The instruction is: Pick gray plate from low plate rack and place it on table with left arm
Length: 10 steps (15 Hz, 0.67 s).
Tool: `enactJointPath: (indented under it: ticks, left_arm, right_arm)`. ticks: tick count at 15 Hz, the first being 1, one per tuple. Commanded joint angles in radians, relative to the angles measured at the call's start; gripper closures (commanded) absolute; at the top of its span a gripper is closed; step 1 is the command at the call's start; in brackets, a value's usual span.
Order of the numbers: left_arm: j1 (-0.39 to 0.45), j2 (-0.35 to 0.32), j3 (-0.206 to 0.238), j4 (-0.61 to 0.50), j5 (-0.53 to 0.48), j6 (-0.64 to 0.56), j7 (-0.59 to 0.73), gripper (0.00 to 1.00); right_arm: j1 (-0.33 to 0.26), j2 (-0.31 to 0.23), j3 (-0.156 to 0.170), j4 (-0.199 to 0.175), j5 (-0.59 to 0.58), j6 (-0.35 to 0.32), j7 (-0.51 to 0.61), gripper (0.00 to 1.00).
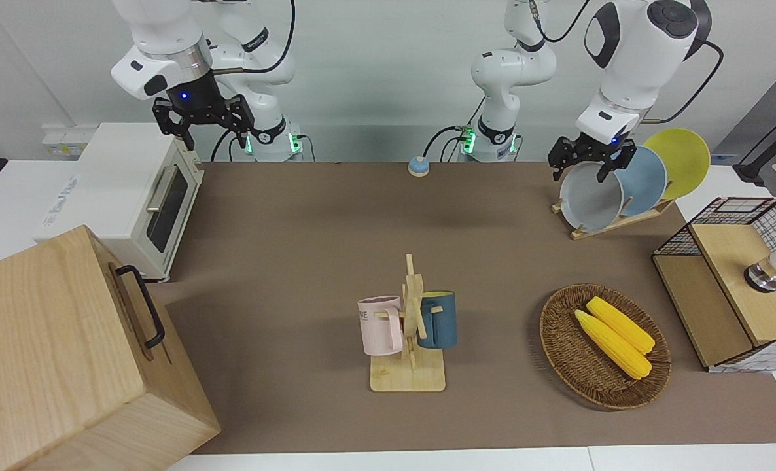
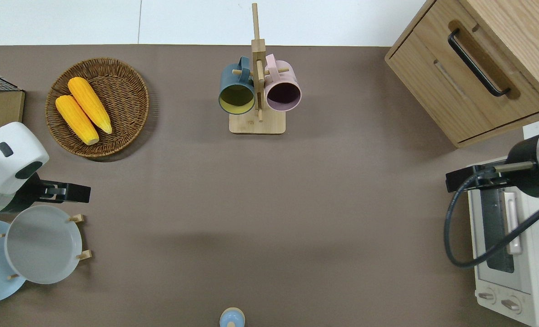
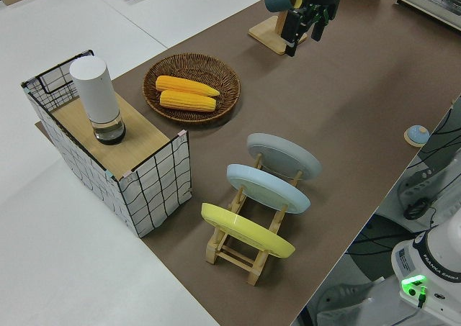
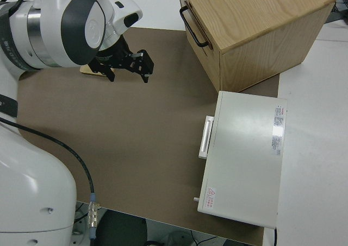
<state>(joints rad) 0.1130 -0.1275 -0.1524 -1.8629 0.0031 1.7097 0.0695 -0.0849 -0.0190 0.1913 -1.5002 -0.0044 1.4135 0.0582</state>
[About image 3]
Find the gray plate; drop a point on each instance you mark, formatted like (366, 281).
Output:
(288, 153)

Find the light blue plate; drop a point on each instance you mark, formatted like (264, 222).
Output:
(270, 187)

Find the yellow plate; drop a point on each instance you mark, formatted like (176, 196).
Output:
(248, 232)

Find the low wooden plate rack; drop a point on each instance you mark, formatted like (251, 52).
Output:
(236, 259)

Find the wooden mug tree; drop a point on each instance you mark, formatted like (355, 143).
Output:
(270, 34)

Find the brown table mat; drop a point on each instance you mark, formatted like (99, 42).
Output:
(342, 99)

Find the brown wicker basket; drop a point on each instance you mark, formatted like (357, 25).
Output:
(223, 72)

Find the yellow corn cob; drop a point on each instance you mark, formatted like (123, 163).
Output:
(187, 101)
(187, 85)

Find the white power strip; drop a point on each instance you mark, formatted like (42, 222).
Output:
(417, 185)

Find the white cylindrical bottle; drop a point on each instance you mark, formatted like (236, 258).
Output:
(95, 88)

